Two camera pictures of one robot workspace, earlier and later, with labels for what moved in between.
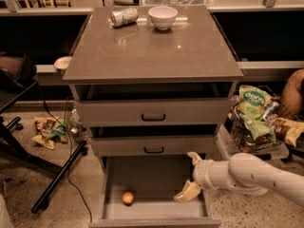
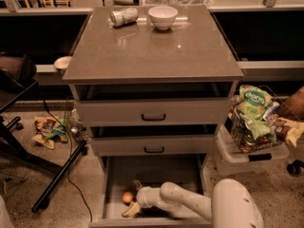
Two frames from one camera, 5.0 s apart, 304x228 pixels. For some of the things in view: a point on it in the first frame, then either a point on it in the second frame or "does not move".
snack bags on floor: x=48 y=129 does not move
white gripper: x=201 y=173 to x=142 y=197
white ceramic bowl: x=162 y=16 does not move
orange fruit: x=127 y=198 does not move
